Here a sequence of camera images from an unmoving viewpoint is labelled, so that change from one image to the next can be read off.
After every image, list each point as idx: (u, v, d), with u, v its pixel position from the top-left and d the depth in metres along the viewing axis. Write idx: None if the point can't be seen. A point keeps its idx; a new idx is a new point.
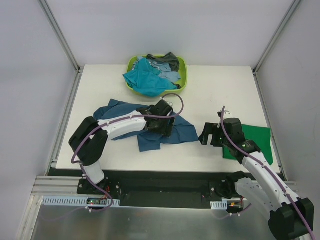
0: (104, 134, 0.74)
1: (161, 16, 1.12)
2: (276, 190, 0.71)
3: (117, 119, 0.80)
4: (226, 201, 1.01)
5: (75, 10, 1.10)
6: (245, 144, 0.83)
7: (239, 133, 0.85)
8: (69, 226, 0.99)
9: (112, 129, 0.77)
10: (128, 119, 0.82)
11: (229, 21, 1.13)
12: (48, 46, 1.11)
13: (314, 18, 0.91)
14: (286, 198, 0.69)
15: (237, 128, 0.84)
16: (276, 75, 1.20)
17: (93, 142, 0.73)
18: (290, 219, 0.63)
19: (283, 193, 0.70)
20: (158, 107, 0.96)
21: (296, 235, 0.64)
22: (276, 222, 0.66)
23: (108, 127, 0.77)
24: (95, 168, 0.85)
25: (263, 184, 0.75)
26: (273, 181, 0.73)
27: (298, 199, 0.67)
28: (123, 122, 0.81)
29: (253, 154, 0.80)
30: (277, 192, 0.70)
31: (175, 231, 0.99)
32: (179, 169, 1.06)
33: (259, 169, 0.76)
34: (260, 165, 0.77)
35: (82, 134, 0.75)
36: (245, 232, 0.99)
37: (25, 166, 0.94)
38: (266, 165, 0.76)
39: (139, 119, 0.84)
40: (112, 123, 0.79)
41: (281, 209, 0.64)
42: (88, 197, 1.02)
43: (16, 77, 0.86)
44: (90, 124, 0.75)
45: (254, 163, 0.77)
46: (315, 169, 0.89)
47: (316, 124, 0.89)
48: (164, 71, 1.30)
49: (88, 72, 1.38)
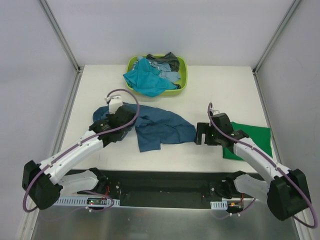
0: (45, 181, 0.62)
1: (161, 16, 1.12)
2: (267, 166, 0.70)
3: (61, 154, 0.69)
4: (226, 201, 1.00)
5: (75, 10, 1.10)
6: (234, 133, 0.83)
7: (227, 125, 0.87)
8: (70, 226, 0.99)
9: (57, 168, 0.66)
10: (77, 147, 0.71)
11: (229, 21, 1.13)
12: (49, 46, 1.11)
13: (315, 17, 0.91)
14: (277, 171, 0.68)
15: (224, 120, 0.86)
16: (277, 75, 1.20)
17: (38, 191, 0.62)
18: (285, 191, 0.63)
19: (274, 168, 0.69)
20: (118, 115, 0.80)
21: (296, 211, 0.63)
22: (273, 200, 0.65)
23: (51, 167, 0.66)
24: (78, 184, 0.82)
25: (256, 165, 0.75)
26: (263, 159, 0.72)
27: (290, 172, 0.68)
28: (70, 153, 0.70)
29: (243, 140, 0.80)
30: (268, 168, 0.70)
31: (175, 231, 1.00)
32: (179, 169, 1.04)
33: (249, 151, 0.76)
34: (250, 147, 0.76)
35: (28, 180, 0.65)
36: (244, 232, 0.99)
37: (25, 166, 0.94)
38: (255, 146, 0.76)
39: (90, 142, 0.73)
40: (55, 161, 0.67)
41: (275, 182, 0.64)
42: (88, 197, 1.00)
43: (15, 76, 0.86)
44: (34, 168, 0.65)
45: (244, 147, 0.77)
46: (315, 168, 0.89)
47: (316, 124, 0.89)
48: (164, 70, 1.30)
49: (88, 72, 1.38)
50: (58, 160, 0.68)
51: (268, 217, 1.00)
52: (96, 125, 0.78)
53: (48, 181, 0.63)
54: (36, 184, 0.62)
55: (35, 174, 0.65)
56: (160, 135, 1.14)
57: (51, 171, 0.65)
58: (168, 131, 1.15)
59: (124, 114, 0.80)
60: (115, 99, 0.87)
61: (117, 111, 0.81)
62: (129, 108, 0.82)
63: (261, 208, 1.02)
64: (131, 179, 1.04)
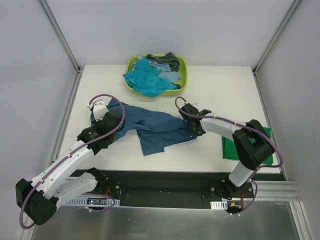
0: (37, 198, 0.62)
1: (161, 17, 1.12)
2: (228, 125, 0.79)
3: (51, 169, 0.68)
4: (226, 201, 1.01)
5: (74, 10, 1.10)
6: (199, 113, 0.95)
7: (192, 110, 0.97)
8: (70, 226, 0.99)
9: (49, 183, 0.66)
10: (67, 159, 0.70)
11: (229, 21, 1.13)
12: (48, 46, 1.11)
13: (315, 17, 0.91)
14: (237, 126, 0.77)
15: (189, 107, 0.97)
16: (276, 75, 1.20)
17: (33, 209, 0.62)
18: (246, 138, 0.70)
19: (234, 124, 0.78)
20: (105, 121, 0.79)
21: (263, 154, 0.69)
22: (241, 151, 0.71)
23: (43, 184, 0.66)
24: (76, 190, 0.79)
25: (221, 130, 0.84)
26: (225, 122, 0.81)
27: (247, 123, 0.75)
28: (61, 166, 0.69)
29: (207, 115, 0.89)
30: (229, 127, 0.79)
31: (175, 231, 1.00)
32: (178, 169, 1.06)
33: (212, 121, 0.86)
34: (213, 118, 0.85)
35: (21, 199, 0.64)
36: (245, 233, 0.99)
37: (25, 165, 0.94)
38: (216, 115, 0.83)
39: (80, 153, 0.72)
40: (47, 176, 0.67)
41: (235, 134, 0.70)
42: (88, 197, 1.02)
43: (16, 76, 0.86)
44: (24, 187, 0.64)
45: (208, 119, 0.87)
46: (315, 168, 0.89)
47: (316, 123, 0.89)
48: (164, 71, 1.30)
49: (88, 72, 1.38)
50: (49, 175, 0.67)
51: (268, 217, 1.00)
52: (84, 134, 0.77)
53: (41, 197, 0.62)
54: (30, 202, 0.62)
55: (27, 192, 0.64)
56: (160, 137, 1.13)
57: (43, 187, 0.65)
58: (168, 131, 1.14)
59: (112, 120, 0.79)
60: (98, 105, 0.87)
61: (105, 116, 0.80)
62: (116, 113, 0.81)
63: (261, 208, 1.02)
64: (131, 179, 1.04)
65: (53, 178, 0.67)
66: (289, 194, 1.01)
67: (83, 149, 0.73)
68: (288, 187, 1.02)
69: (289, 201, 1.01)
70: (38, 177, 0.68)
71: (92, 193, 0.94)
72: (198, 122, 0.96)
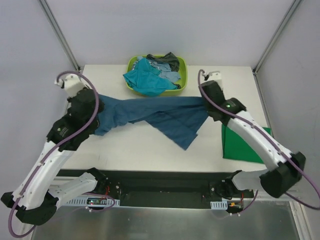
0: (22, 214, 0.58)
1: (161, 17, 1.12)
2: (269, 149, 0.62)
3: (25, 183, 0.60)
4: (226, 201, 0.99)
5: (75, 10, 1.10)
6: (230, 105, 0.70)
7: (218, 94, 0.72)
8: (70, 226, 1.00)
9: (30, 198, 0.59)
10: (39, 168, 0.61)
11: (229, 21, 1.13)
12: (48, 46, 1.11)
13: (315, 17, 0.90)
14: (280, 155, 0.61)
15: (216, 90, 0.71)
16: (277, 75, 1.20)
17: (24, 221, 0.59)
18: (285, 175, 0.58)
19: (277, 151, 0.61)
20: (75, 110, 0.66)
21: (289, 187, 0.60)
22: (269, 182, 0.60)
23: (23, 199, 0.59)
24: (74, 191, 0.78)
25: (254, 144, 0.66)
26: (265, 140, 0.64)
27: (292, 155, 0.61)
28: (35, 178, 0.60)
29: (244, 116, 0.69)
30: (271, 152, 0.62)
31: (175, 231, 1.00)
32: (179, 169, 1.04)
33: (248, 130, 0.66)
34: (249, 125, 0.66)
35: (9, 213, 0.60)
36: (245, 233, 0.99)
37: (24, 165, 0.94)
38: (255, 124, 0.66)
39: (52, 158, 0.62)
40: (24, 191, 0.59)
41: (279, 170, 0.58)
42: (88, 197, 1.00)
43: (16, 76, 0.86)
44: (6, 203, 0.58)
45: (243, 124, 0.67)
46: (315, 169, 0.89)
47: (316, 124, 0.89)
48: (164, 70, 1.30)
49: (88, 73, 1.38)
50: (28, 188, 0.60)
51: (268, 217, 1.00)
52: (54, 132, 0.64)
53: (24, 212, 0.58)
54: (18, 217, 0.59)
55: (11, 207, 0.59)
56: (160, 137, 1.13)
57: (24, 203, 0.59)
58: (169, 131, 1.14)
59: (80, 106, 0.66)
60: (68, 80, 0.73)
61: (73, 103, 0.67)
62: (87, 97, 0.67)
63: (261, 208, 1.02)
64: (131, 179, 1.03)
65: (32, 191, 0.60)
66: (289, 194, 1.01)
67: (55, 153, 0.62)
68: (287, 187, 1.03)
69: (289, 201, 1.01)
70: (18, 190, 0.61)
71: (92, 193, 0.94)
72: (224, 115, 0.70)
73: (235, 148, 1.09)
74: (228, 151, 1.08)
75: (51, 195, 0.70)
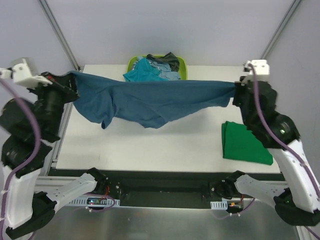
0: (10, 233, 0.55)
1: (161, 17, 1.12)
2: (311, 194, 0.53)
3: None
4: (226, 201, 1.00)
5: (74, 10, 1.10)
6: (285, 131, 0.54)
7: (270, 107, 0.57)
8: (70, 226, 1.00)
9: (13, 220, 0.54)
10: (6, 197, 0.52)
11: (230, 21, 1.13)
12: (48, 47, 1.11)
13: (315, 17, 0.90)
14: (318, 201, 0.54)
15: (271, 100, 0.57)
16: (277, 75, 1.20)
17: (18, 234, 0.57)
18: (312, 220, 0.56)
19: (317, 197, 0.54)
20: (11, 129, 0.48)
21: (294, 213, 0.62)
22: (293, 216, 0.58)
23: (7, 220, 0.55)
24: (73, 193, 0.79)
25: (291, 180, 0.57)
26: (311, 186, 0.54)
27: None
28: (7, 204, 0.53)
29: (291, 144, 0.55)
30: (312, 198, 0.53)
31: (175, 231, 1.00)
32: (179, 170, 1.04)
33: (296, 168, 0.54)
34: (300, 162, 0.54)
35: None
36: (245, 233, 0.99)
37: None
38: (306, 164, 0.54)
39: (15, 184, 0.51)
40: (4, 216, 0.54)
41: (315, 222, 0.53)
42: (88, 197, 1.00)
43: None
44: None
45: (292, 159, 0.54)
46: (315, 169, 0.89)
47: (316, 124, 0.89)
48: (164, 70, 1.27)
49: (88, 72, 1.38)
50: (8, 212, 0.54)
51: (268, 217, 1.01)
52: (4, 156, 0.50)
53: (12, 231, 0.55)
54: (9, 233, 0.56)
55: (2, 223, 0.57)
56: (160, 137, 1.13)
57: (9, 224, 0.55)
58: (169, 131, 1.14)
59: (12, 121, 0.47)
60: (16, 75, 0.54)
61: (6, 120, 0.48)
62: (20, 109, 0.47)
63: (261, 208, 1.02)
64: (131, 178, 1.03)
65: (12, 215, 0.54)
66: None
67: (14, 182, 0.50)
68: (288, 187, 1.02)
69: None
70: None
71: (92, 193, 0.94)
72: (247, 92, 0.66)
73: (236, 148, 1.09)
74: (229, 152, 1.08)
75: (49, 199, 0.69)
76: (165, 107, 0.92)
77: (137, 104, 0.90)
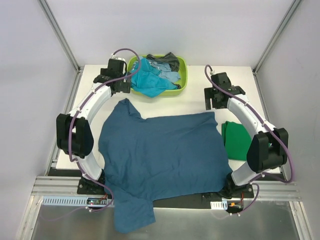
0: (82, 122, 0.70)
1: (161, 16, 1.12)
2: (255, 122, 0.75)
3: (85, 100, 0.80)
4: (226, 201, 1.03)
5: (74, 10, 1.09)
6: (231, 89, 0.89)
7: (225, 83, 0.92)
8: (69, 227, 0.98)
9: (86, 111, 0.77)
10: (92, 94, 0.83)
11: (230, 21, 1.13)
12: (48, 46, 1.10)
13: (315, 17, 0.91)
14: (263, 127, 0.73)
15: (223, 77, 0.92)
16: (277, 75, 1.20)
17: (79, 132, 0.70)
18: (271, 159, 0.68)
19: (261, 124, 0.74)
20: (112, 67, 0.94)
21: (270, 164, 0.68)
22: (253, 156, 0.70)
23: (81, 112, 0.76)
24: (91, 164, 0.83)
25: (246, 122, 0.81)
26: (252, 115, 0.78)
27: (275, 129, 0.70)
28: (90, 100, 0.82)
29: (238, 96, 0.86)
30: (255, 124, 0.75)
31: (175, 231, 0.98)
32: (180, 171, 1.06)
33: (258, 127, 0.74)
34: (243, 103, 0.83)
35: (65, 130, 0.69)
36: (245, 233, 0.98)
37: (25, 165, 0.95)
38: (248, 103, 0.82)
39: (102, 91, 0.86)
40: (82, 107, 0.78)
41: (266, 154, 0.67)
42: (88, 197, 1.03)
43: (16, 77, 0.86)
44: (65, 119, 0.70)
45: (254, 122, 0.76)
46: (315, 168, 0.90)
47: (316, 123, 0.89)
48: (164, 71, 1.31)
49: (88, 73, 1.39)
50: (83, 105, 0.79)
51: (268, 217, 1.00)
52: (99, 78, 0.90)
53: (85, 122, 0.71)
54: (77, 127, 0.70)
55: (68, 122, 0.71)
56: (159, 138, 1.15)
57: (83, 114, 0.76)
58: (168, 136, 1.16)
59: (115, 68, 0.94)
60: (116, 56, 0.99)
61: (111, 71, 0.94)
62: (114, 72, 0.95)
63: (261, 208, 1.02)
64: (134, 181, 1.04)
65: (87, 107, 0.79)
66: (289, 194, 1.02)
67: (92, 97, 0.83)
68: (287, 187, 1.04)
69: (289, 201, 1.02)
70: (74, 111, 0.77)
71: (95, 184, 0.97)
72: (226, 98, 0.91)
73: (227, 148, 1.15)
74: (229, 153, 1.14)
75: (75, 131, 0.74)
76: (168, 155, 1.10)
77: (148, 143, 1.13)
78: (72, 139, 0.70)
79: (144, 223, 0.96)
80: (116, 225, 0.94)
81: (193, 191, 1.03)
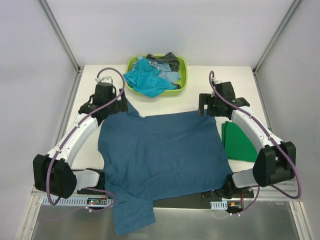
0: (60, 165, 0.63)
1: (161, 17, 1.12)
2: (260, 135, 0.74)
3: (65, 139, 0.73)
4: (226, 201, 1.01)
5: (74, 10, 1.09)
6: (236, 101, 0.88)
7: (229, 93, 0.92)
8: (69, 227, 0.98)
9: (67, 151, 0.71)
10: (76, 129, 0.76)
11: (230, 21, 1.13)
12: (48, 47, 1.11)
13: (314, 17, 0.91)
14: (270, 141, 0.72)
15: (227, 88, 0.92)
16: (277, 75, 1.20)
17: (57, 177, 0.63)
18: (278, 174, 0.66)
19: (267, 137, 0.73)
20: (99, 93, 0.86)
21: (277, 178, 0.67)
22: (259, 169, 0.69)
23: (61, 153, 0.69)
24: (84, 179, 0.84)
25: (251, 134, 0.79)
26: (258, 128, 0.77)
27: (281, 142, 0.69)
28: (73, 136, 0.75)
29: (243, 108, 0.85)
30: (261, 137, 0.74)
31: (175, 231, 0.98)
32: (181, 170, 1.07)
33: (264, 140, 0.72)
34: (248, 115, 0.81)
35: (42, 175, 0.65)
36: (245, 233, 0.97)
37: (25, 165, 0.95)
38: (253, 115, 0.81)
39: (87, 123, 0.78)
40: (63, 146, 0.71)
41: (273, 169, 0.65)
42: (88, 197, 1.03)
43: (16, 77, 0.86)
44: (43, 161, 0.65)
45: (260, 135, 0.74)
46: (315, 169, 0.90)
47: (316, 124, 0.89)
48: (164, 71, 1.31)
49: (88, 73, 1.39)
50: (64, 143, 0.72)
51: (268, 217, 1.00)
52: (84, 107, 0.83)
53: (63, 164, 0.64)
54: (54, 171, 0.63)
55: (47, 164, 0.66)
56: (159, 138, 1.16)
57: (63, 155, 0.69)
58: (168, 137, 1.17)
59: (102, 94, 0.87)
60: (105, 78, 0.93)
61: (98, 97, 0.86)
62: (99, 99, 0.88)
63: (261, 208, 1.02)
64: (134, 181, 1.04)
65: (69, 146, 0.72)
66: (289, 194, 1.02)
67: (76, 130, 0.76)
68: (287, 187, 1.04)
69: (289, 201, 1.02)
70: (53, 149, 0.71)
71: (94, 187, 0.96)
72: (229, 109, 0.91)
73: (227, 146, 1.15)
74: (229, 152, 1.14)
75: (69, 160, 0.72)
76: (169, 157, 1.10)
77: (148, 145, 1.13)
78: (51, 181, 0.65)
79: (144, 224, 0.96)
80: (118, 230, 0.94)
81: (193, 191, 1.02)
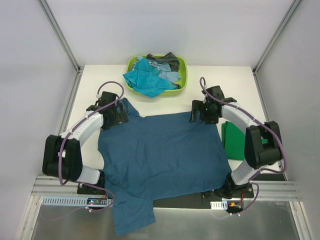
0: (72, 143, 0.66)
1: (161, 16, 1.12)
2: (246, 119, 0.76)
3: (77, 124, 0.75)
4: (226, 201, 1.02)
5: (74, 10, 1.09)
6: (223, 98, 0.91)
7: (219, 95, 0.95)
8: (68, 227, 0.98)
9: (78, 134, 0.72)
10: (85, 119, 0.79)
11: (230, 21, 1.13)
12: (48, 46, 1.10)
13: (314, 17, 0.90)
14: (254, 122, 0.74)
15: (217, 90, 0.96)
16: (276, 75, 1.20)
17: (68, 155, 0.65)
18: (268, 153, 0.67)
19: (252, 120, 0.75)
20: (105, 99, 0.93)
21: (267, 156, 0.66)
22: (249, 151, 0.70)
23: (73, 134, 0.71)
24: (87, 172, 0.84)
25: (240, 123, 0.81)
26: (244, 115, 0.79)
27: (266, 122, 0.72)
28: (83, 124, 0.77)
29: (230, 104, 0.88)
30: (247, 121, 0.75)
31: (175, 231, 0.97)
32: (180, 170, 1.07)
33: (249, 123, 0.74)
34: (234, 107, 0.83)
35: (53, 154, 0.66)
36: (245, 233, 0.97)
37: (25, 165, 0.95)
38: (239, 106, 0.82)
39: (95, 116, 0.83)
40: (74, 129, 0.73)
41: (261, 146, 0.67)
42: (88, 197, 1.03)
43: (16, 76, 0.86)
44: (56, 140, 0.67)
45: (245, 119, 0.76)
46: (315, 168, 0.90)
47: (316, 123, 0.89)
48: (164, 71, 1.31)
49: (88, 73, 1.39)
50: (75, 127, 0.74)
51: (269, 217, 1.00)
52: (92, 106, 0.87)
53: (75, 143, 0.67)
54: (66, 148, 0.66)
55: (58, 144, 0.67)
56: (159, 138, 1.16)
57: (74, 135, 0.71)
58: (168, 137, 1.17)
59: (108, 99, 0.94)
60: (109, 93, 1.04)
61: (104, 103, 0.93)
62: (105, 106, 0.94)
63: (261, 208, 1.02)
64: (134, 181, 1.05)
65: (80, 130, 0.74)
66: (289, 194, 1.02)
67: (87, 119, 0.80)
68: (287, 187, 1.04)
69: (289, 201, 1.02)
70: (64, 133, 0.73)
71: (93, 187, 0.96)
72: (219, 108, 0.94)
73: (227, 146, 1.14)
74: (229, 153, 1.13)
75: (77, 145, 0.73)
76: (168, 157, 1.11)
77: (148, 145, 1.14)
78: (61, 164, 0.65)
79: (144, 224, 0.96)
80: (119, 230, 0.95)
81: (193, 191, 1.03)
